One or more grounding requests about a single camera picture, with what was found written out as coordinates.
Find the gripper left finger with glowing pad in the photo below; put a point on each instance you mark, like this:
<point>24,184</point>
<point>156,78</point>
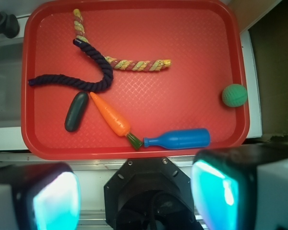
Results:
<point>43,196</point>

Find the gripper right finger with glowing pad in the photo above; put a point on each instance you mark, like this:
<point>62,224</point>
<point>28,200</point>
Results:
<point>242,188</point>

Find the dark green plastic pickle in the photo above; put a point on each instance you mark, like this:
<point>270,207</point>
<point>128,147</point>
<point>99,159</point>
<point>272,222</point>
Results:
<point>76,111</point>

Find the blue plastic bottle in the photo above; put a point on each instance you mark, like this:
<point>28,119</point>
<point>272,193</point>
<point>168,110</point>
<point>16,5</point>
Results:
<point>181,139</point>

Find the green textured ball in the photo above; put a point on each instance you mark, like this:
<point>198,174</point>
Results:
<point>234,95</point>

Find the orange plastic carrot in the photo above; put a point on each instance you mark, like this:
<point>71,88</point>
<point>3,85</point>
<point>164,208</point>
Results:
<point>119,125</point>

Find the red plastic tray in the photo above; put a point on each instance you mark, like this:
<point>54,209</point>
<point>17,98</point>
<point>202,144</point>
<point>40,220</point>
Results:
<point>200,37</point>

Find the black clamp knob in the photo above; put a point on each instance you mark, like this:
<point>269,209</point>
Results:
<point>9,25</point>

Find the black octagonal mount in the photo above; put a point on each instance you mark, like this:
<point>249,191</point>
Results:
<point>150,194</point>

